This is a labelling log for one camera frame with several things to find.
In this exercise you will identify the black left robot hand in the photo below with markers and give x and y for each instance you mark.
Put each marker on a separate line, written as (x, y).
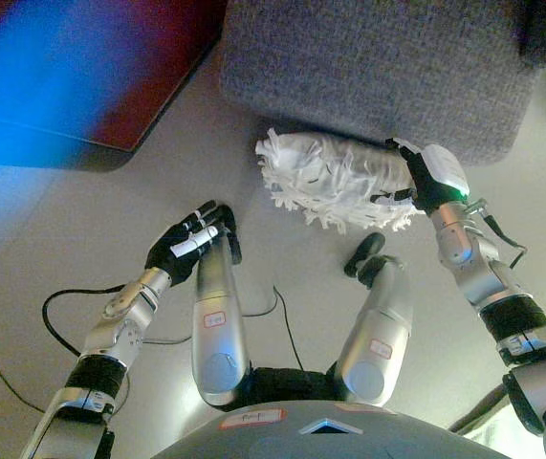
(177, 248)

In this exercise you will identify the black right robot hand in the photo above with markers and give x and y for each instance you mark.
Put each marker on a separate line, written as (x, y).
(432, 177)

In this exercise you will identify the white fringed pillow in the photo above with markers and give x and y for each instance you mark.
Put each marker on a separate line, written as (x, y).
(330, 181)

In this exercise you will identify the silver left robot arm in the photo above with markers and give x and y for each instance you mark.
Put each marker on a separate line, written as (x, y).
(105, 334)

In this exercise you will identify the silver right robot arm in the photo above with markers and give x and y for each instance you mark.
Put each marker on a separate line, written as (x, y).
(502, 296)

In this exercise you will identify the silver left robot leg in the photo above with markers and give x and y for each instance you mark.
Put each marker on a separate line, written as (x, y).
(217, 311)

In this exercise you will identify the silver robot leg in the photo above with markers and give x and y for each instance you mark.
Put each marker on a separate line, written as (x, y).
(377, 325)
(217, 311)

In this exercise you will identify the grey fabric armchair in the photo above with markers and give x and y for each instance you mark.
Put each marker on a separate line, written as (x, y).
(373, 72)

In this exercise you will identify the silver right robot leg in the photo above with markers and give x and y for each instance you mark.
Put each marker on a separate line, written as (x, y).
(377, 325)

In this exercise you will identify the reddish wooden cabinet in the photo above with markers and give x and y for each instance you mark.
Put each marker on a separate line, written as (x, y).
(62, 72)

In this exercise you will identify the grey robot torso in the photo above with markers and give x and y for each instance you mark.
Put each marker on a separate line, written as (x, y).
(301, 430)

